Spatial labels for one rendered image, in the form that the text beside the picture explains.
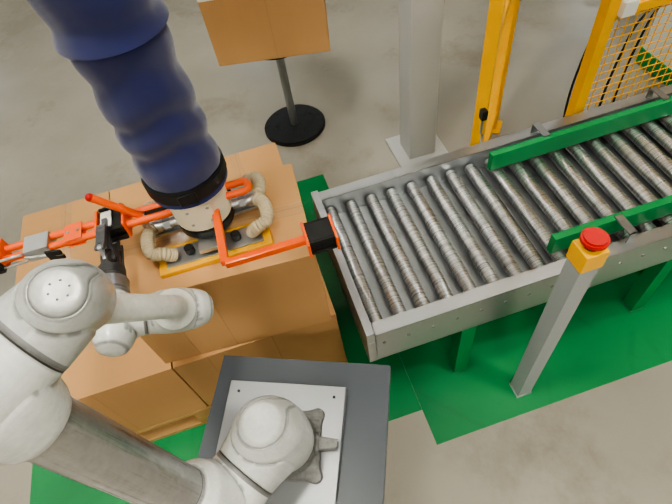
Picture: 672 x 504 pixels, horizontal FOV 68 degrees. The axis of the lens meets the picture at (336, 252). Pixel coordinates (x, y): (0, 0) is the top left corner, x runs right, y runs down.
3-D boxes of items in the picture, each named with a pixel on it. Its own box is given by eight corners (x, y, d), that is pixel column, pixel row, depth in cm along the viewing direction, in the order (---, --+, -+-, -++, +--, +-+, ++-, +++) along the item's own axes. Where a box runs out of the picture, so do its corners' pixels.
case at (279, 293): (310, 235, 199) (291, 162, 167) (331, 320, 175) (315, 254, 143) (163, 272, 196) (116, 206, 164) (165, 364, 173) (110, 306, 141)
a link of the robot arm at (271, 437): (328, 433, 123) (313, 411, 105) (282, 498, 117) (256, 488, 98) (280, 395, 130) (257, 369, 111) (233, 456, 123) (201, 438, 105)
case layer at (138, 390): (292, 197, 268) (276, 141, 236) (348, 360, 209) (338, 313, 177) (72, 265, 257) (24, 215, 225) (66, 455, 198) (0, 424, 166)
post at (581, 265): (523, 378, 210) (595, 232, 130) (531, 392, 206) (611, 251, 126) (508, 383, 209) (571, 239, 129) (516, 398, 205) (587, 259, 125)
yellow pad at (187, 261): (268, 222, 153) (264, 211, 149) (274, 246, 147) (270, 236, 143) (160, 253, 150) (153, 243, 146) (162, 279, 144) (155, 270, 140)
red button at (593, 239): (595, 231, 130) (600, 222, 127) (612, 251, 126) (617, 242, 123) (571, 239, 129) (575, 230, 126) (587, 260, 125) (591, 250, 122)
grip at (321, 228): (332, 225, 135) (329, 213, 131) (341, 248, 130) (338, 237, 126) (302, 233, 135) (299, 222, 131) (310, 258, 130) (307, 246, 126)
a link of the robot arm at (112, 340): (92, 313, 128) (146, 307, 133) (92, 367, 119) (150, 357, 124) (85, 288, 120) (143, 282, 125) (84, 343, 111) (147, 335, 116)
